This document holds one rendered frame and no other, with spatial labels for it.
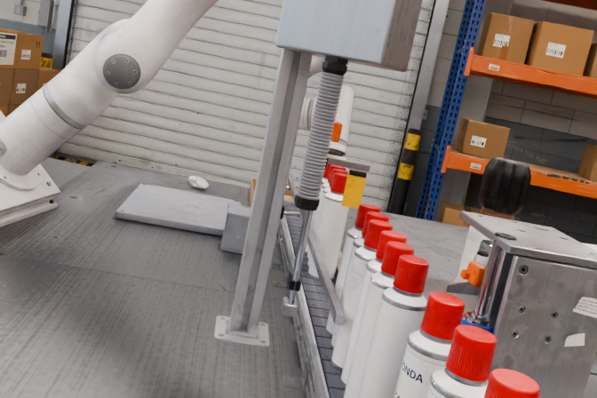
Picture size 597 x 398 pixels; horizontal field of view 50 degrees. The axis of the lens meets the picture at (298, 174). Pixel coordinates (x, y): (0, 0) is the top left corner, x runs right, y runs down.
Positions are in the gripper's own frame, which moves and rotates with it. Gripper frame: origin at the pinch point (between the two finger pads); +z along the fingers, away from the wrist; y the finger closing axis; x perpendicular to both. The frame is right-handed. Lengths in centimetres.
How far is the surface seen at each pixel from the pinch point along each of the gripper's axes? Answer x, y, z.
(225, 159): 401, -24, -88
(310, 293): -26.7, -3.2, 16.3
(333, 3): -61, -12, -22
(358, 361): -65, -3, 23
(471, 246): -30.0, 24.1, 3.4
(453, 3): 328, 135, -235
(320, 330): -41.8, -3.3, 21.7
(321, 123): -59, -10, -6
